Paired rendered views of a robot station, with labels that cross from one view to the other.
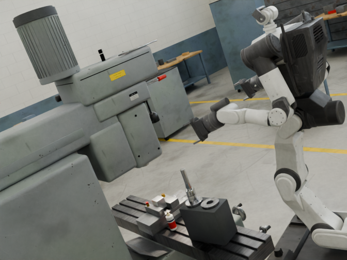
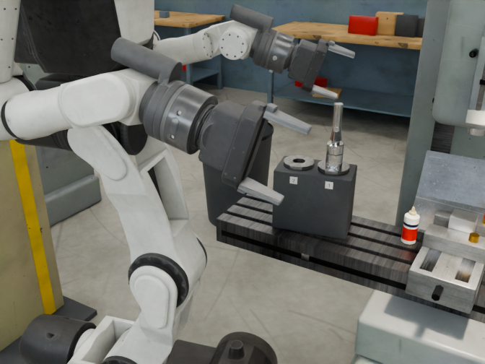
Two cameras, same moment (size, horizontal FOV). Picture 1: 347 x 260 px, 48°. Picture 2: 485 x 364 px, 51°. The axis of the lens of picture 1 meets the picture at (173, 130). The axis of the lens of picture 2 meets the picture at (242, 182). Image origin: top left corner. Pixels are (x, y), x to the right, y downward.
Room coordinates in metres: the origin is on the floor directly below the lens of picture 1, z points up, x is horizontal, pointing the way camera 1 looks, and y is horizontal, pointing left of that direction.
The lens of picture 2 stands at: (2.86, -0.79, 1.70)
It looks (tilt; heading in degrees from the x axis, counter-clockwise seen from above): 25 degrees down; 154
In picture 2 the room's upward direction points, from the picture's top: straight up
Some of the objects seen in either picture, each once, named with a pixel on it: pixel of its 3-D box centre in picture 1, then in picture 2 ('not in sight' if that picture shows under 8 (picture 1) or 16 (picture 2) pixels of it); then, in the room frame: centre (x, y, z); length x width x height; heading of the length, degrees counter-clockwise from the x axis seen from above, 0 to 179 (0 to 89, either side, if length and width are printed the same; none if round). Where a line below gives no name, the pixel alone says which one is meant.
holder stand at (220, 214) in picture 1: (207, 218); (314, 194); (1.74, -0.01, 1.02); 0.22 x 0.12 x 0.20; 45
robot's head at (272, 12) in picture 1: (267, 17); not in sight; (1.83, -0.58, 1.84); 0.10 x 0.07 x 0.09; 137
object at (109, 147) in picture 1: (103, 150); not in sight; (1.96, 0.38, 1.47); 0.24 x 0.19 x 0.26; 35
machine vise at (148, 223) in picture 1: (166, 208); (455, 249); (2.09, 0.20, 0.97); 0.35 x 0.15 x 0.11; 122
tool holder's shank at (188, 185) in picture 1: (186, 179); (337, 123); (1.77, 0.02, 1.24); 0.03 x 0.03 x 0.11
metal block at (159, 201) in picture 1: (159, 202); (462, 225); (2.08, 0.22, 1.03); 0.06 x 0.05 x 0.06; 32
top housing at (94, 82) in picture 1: (107, 76); not in sight; (2.06, 0.23, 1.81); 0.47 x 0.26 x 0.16; 125
